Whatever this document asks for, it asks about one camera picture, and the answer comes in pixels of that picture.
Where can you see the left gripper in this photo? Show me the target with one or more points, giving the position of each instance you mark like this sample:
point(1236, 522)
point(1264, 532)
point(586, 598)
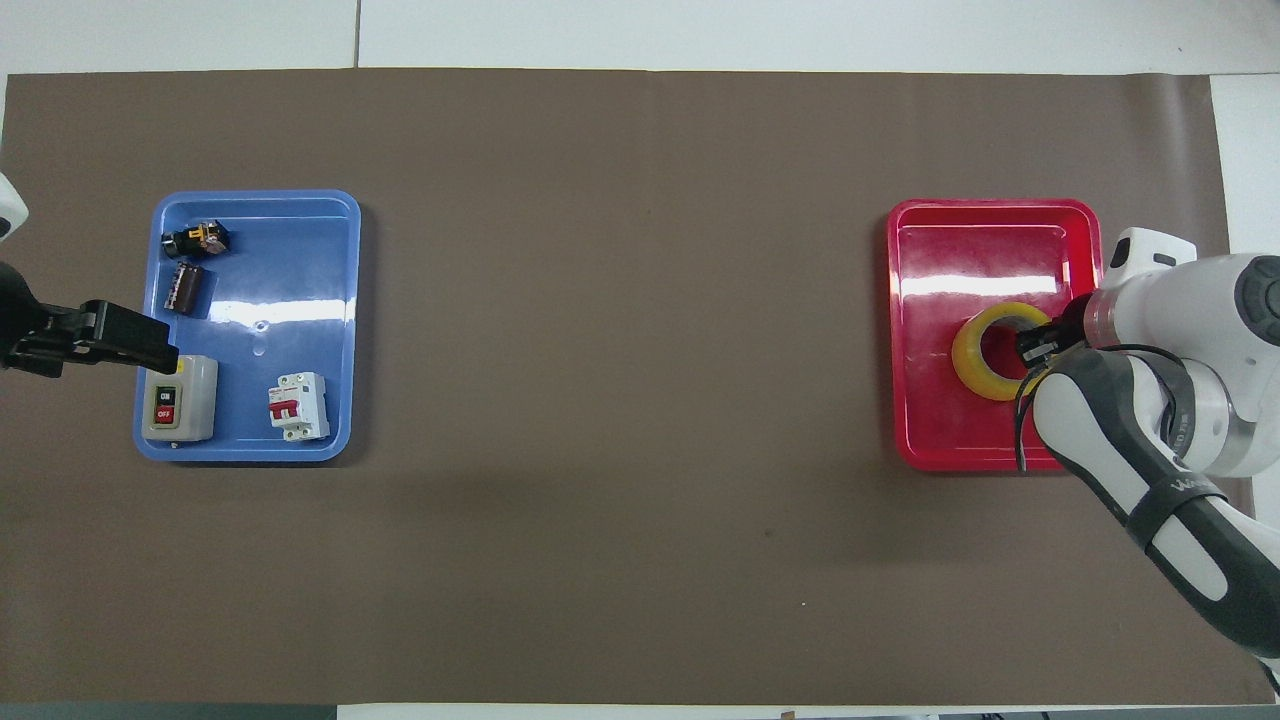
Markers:
point(14, 305)

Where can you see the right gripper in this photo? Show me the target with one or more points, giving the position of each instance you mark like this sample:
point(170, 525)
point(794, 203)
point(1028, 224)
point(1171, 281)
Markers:
point(1075, 322)

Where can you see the yellow tape roll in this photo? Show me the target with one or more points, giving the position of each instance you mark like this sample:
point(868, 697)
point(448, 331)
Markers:
point(968, 355)

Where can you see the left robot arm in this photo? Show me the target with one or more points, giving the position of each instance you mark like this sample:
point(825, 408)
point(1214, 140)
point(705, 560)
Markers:
point(8, 208)

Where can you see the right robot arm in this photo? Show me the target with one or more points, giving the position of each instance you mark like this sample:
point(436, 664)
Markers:
point(1150, 440)

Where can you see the red plastic tray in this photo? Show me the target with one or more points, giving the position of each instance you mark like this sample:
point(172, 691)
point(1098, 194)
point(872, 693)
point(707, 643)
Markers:
point(940, 250)

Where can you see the brown cylindrical capacitor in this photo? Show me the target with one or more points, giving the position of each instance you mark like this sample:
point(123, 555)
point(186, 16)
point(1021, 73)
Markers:
point(185, 289)

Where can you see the small black electrical connector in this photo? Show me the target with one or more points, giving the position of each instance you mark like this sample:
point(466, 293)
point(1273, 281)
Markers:
point(196, 240)

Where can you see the blue plastic tray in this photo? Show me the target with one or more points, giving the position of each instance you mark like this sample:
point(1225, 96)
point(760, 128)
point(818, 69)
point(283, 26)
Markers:
point(290, 270)

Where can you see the white circuit breaker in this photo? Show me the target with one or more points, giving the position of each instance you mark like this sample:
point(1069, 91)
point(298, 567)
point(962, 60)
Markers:
point(297, 407)

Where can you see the grey on-off switch box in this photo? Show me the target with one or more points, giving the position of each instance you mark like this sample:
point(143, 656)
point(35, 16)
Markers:
point(190, 400)

